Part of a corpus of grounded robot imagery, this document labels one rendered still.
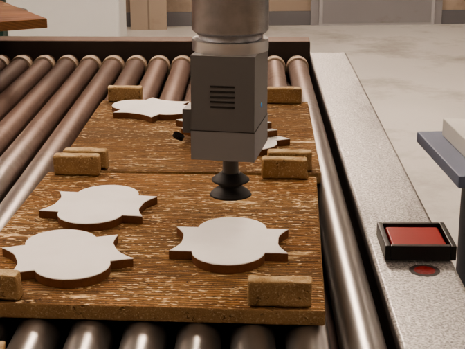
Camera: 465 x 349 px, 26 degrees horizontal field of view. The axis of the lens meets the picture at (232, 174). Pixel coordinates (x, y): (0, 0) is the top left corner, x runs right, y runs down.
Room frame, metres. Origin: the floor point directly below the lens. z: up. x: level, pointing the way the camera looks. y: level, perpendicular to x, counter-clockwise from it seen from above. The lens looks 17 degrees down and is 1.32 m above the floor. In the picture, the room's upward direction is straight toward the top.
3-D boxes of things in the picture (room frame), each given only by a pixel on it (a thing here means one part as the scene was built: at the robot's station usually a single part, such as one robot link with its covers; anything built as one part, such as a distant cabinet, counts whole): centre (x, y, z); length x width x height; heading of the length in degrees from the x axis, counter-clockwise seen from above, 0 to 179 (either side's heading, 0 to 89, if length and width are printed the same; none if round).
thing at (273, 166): (1.23, -0.07, 0.95); 0.06 x 0.02 x 0.03; 87
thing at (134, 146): (1.46, 0.05, 0.93); 0.41 x 0.35 x 0.02; 178
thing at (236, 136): (0.99, 0.01, 1.10); 0.10 x 0.09 x 0.16; 79
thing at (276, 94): (1.65, -0.09, 0.95); 0.06 x 0.02 x 0.03; 88
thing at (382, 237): (1.04, -0.20, 0.92); 0.08 x 0.08 x 0.02; 89
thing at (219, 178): (0.98, 0.00, 1.01); 0.04 x 0.04 x 0.02
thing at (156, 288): (1.04, 0.08, 0.93); 0.41 x 0.35 x 0.02; 177
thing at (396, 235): (1.04, -0.20, 0.92); 0.06 x 0.06 x 0.01; 89
